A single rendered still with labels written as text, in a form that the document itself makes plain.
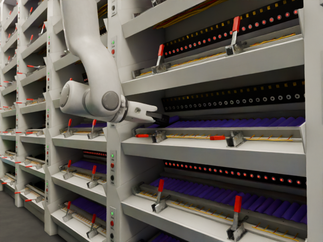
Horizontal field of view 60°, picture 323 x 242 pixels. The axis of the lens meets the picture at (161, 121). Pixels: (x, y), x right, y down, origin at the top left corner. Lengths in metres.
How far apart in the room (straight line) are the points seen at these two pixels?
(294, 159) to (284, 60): 0.18
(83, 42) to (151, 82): 0.23
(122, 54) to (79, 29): 0.29
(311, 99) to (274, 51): 0.12
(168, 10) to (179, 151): 0.39
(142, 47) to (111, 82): 0.40
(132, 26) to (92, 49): 0.30
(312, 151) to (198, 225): 0.34
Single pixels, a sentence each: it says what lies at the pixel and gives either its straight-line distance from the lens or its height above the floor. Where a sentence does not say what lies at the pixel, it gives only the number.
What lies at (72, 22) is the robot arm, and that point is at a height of 0.82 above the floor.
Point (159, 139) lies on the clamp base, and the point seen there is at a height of 0.53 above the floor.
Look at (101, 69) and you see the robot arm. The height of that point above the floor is 0.69.
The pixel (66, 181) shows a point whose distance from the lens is 1.42.
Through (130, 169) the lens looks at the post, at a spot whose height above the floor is 0.42.
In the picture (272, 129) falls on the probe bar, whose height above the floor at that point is 0.56.
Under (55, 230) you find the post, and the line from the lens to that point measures 1.69.
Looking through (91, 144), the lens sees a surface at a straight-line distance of 1.17.
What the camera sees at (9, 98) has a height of 0.85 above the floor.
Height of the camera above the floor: 0.55
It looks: 2 degrees up
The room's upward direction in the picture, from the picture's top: straight up
